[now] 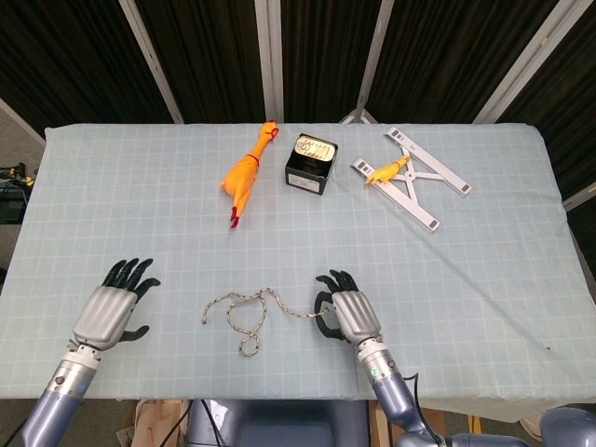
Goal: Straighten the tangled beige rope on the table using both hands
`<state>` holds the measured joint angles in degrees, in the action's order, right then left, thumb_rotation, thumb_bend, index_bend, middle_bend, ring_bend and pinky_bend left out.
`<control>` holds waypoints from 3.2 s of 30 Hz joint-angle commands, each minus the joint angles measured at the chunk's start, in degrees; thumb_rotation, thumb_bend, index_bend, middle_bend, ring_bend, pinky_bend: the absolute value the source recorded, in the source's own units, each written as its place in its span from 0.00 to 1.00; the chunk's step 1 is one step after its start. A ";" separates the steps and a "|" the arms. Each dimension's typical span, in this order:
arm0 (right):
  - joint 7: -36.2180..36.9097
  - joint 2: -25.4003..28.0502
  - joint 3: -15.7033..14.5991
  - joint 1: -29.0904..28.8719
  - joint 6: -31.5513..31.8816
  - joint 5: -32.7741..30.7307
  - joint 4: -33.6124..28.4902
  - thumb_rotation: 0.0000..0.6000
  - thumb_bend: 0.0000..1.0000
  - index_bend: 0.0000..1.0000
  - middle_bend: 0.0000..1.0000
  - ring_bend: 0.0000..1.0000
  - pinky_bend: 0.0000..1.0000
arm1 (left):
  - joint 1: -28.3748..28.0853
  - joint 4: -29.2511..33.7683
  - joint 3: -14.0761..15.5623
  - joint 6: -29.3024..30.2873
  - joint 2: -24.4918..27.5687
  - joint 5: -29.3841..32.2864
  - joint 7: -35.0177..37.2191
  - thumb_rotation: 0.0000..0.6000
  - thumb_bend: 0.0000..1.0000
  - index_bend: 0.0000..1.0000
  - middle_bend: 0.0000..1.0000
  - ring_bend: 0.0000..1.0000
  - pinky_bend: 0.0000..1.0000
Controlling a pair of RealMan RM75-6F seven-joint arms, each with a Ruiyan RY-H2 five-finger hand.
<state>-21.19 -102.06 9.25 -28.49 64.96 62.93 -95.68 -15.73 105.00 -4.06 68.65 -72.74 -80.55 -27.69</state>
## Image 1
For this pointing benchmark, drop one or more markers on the blue grey robot torso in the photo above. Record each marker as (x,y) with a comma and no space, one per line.
(279,428)

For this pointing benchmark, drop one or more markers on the gold metal tin can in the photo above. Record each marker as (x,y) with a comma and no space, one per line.
(314,149)

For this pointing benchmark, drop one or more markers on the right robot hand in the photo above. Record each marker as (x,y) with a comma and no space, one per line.
(356,314)

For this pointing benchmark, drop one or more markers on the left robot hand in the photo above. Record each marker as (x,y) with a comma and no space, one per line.
(104,316)

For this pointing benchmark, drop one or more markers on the white frame post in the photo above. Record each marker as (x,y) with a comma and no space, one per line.
(375,56)
(153,60)
(521,65)
(271,60)
(579,195)

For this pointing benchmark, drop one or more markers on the light blue checked tablecloth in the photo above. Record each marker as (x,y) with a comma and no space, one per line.
(186,242)

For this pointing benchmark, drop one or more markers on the white folding laptop stand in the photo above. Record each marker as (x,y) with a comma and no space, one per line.
(412,176)

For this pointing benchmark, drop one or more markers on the small yellow rubber chicken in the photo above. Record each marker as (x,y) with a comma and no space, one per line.
(384,173)

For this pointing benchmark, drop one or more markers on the black ribbed backdrop curtain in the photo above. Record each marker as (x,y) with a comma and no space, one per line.
(209,56)

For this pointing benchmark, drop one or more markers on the black cardboard box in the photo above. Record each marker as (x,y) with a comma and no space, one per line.
(305,179)

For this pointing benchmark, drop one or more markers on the large orange rubber chicken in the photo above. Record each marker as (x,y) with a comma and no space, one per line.
(239,177)

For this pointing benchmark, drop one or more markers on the wooden table frame piece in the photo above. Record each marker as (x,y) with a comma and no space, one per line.
(379,423)
(153,419)

